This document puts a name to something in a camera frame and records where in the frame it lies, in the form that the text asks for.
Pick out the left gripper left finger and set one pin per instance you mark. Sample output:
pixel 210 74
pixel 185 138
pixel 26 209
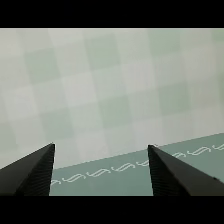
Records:
pixel 32 175

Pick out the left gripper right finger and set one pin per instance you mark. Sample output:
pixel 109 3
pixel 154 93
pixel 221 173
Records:
pixel 173 176

